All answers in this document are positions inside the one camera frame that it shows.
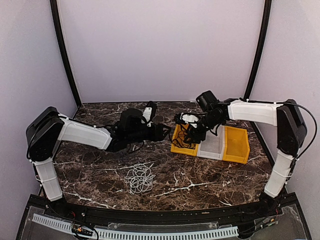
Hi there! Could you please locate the left yellow plastic bin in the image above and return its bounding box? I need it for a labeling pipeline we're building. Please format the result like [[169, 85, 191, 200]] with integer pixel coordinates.
[[170, 124, 199, 157]]

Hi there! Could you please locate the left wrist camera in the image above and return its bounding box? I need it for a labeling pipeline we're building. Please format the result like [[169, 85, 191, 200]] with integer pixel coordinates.
[[141, 101, 158, 127]]

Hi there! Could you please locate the white slotted cable duct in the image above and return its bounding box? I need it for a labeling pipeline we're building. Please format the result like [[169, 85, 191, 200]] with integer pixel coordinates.
[[32, 213, 239, 240]]

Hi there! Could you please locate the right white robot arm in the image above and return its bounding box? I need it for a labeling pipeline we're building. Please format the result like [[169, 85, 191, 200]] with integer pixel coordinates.
[[175, 90, 308, 217]]

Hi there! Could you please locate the left black frame post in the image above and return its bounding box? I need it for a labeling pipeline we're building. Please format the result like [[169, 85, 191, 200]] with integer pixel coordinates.
[[49, 0, 82, 108]]

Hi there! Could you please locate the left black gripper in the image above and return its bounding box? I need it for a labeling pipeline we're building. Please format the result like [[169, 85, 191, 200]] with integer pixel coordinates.
[[127, 122, 172, 144]]

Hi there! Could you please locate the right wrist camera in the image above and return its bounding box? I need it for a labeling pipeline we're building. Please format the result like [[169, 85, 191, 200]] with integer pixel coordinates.
[[174, 112, 200, 125]]

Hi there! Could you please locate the black frame post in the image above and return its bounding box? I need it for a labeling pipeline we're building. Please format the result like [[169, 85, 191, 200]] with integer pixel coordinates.
[[49, 0, 82, 108], [243, 0, 272, 100]]

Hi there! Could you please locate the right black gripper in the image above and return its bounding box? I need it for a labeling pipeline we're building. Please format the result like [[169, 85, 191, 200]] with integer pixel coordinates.
[[183, 112, 223, 144]]

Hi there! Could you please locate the yellow plastic bin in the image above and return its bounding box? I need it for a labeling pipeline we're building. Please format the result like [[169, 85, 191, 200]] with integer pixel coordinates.
[[222, 126, 250, 164], [170, 124, 199, 157]]

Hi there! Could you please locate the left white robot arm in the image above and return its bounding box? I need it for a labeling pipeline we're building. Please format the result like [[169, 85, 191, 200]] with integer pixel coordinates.
[[26, 102, 171, 218]]

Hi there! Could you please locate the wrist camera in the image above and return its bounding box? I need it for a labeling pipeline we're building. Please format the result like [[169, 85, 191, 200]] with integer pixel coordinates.
[[174, 112, 200, 125], [141, 101, 158, 127]]

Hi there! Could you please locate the black front rail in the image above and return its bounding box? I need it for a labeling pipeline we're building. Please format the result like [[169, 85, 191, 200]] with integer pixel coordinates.
[[23, 193, 300, 226]]

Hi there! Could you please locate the right yellow plastic bin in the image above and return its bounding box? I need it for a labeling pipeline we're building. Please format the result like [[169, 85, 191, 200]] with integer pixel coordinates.
[[222, 126, 250, 164]]

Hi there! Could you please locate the right black frame post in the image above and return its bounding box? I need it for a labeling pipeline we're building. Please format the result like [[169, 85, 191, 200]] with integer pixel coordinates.
[[243, 0, 272, 100]]

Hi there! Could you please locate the white plastic bin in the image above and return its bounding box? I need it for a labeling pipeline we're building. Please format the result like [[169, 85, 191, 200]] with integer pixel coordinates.
[[196, 125, 225, 161]]

